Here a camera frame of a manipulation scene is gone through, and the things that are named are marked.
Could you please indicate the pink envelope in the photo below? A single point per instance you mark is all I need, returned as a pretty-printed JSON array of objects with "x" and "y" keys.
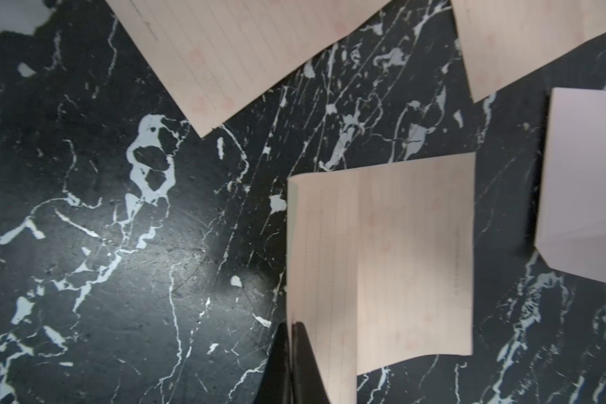
[{"x": 571, "y": 228}]

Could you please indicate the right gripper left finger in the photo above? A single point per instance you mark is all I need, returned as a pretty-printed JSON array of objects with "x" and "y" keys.
[{"x": 275, "y": 386}]

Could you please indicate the cream letter paper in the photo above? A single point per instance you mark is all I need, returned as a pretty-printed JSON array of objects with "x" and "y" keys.
[
  {"x": 503, "y": 41},
  {"x": 216, "y": 57}
]

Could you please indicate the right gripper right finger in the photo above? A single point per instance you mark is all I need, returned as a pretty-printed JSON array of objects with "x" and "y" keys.
[{"x": 306, "y": 381}]

